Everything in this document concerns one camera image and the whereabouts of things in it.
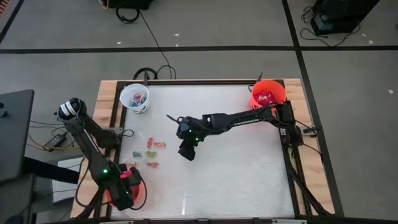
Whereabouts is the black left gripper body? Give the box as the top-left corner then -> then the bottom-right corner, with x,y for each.
107,179 -> 139,212

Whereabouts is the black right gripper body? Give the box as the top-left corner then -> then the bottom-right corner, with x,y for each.
175,115 -> 208,146

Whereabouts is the orange pumpkin face bucket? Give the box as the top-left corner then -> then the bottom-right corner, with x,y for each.
104,180 -> 147,208
249,79 -> 287,110

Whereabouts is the black floor beam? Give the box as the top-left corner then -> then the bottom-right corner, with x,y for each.
23,157 -> 80,185

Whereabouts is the black power adapter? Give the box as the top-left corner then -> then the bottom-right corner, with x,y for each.
45,133 -> 67,149

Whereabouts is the dark grey side desk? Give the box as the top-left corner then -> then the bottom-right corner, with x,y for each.
0,89 -> 35,183

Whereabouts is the black floor equipment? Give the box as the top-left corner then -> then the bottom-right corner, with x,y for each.
107,0 -> 155,10

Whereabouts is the black equipment case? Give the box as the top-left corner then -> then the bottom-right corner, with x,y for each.
310,0 -> 381,35

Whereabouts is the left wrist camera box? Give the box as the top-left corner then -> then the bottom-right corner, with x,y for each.
119,167 -> 141,187

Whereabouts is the black arched cable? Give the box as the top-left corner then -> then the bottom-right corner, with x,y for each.
133,67 -> 159,80

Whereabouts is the yellow floor cable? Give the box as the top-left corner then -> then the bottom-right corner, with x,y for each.
27,133 -> 88,151

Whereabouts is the black floor cable with coil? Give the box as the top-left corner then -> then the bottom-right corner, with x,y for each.
114,4 -> 177,80

